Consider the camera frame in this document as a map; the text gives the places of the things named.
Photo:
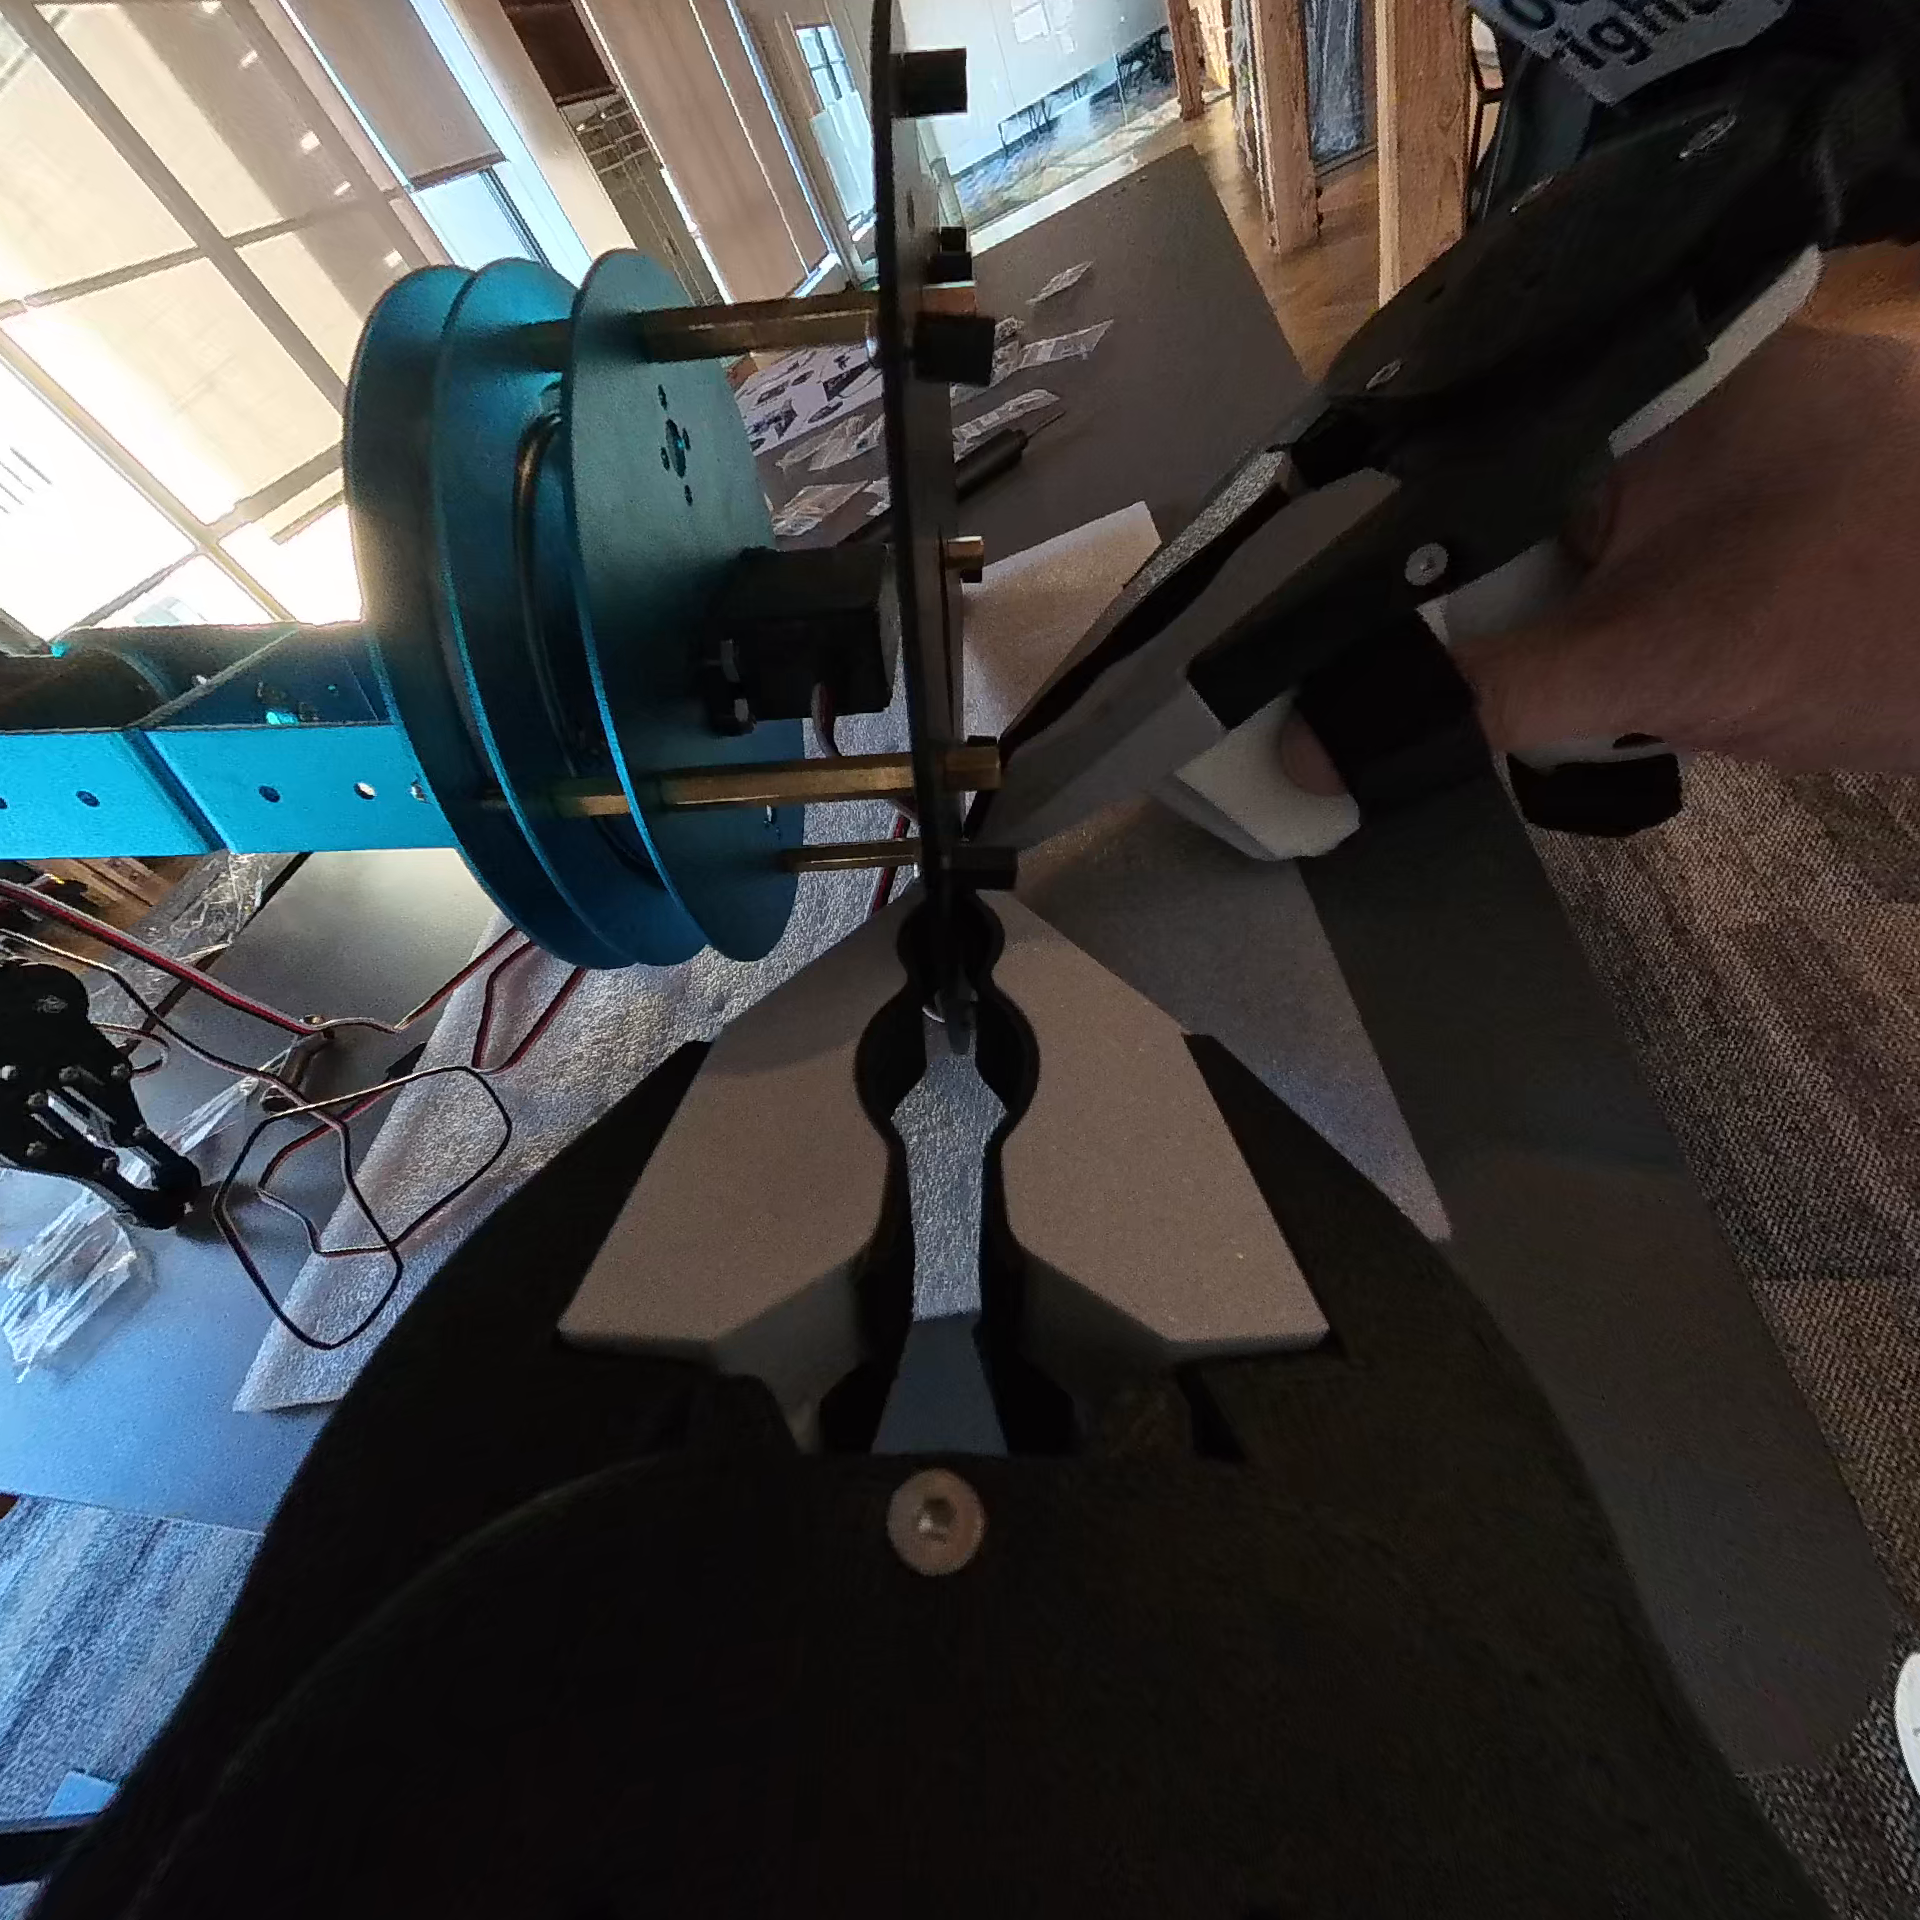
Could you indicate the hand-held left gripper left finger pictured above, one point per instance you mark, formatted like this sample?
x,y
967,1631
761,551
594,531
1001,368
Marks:
x,y
751,1201

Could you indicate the beige roller blind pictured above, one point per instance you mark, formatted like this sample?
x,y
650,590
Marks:
x,y
389,75

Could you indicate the dark grey desk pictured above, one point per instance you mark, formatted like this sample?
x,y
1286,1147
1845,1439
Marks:
x,y
1575,1201

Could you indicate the group of small parts bags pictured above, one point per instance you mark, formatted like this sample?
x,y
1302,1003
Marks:
x,y
1037,402

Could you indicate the wooden post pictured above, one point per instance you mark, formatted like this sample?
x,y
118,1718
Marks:
x,y
1284,119
1425,149

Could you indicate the black robot claw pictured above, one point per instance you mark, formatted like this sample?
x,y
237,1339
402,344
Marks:
x,y
60,1049

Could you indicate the black screwdriver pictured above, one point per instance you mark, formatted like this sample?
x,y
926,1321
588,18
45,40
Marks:
x,y
998,457

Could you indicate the printed instruction sheet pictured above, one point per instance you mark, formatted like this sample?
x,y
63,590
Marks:
x,y
809,393

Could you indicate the blue hobby robot arm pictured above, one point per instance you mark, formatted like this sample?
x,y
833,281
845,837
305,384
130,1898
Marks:
x,y
661,600

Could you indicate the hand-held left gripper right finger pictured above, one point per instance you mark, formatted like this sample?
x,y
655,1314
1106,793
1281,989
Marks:
x,y
1156,1201

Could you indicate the person's white shoe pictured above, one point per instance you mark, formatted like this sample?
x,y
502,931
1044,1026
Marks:
x,y
1910,1725

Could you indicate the person's right hand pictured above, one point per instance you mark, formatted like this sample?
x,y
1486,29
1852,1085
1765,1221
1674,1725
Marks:
x,y
1769,600

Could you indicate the crumpled clear plastic wrap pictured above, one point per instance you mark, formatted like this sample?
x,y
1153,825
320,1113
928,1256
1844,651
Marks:
x,y
194,901

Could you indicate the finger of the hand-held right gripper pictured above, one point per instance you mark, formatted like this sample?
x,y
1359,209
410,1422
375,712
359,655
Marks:
x,y
1141,721
1223,518

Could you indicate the small clear plastic bag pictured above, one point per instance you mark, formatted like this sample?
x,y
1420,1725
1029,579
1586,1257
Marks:
x,y
212,1118

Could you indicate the large glass window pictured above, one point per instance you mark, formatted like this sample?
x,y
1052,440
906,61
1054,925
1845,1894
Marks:
x,y
149,451

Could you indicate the grey foam sheet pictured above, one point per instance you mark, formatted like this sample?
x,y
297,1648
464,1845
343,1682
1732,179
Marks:
x,y
1200,931

